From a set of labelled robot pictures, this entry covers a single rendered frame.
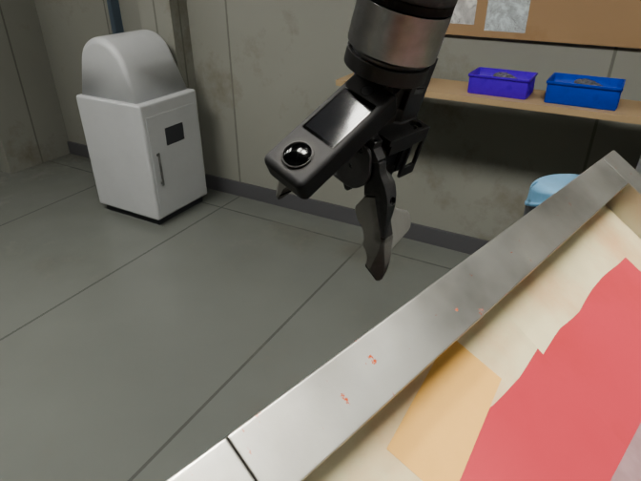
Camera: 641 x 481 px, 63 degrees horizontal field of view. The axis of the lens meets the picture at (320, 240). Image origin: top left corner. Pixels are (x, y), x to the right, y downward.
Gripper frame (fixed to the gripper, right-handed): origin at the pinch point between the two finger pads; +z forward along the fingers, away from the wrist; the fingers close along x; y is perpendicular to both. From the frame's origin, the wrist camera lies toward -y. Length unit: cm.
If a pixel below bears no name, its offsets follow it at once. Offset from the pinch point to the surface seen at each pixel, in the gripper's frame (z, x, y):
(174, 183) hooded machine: 200, 234, 145
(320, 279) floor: 186, 99, 157
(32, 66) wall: 201, 435, 136
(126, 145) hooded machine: 174, 257, 121
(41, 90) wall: 222, 430, 138
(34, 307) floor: 214, 191, 27
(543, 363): -6.1, -23.6, -0.7
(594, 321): -5.8, -24.6, 8.2
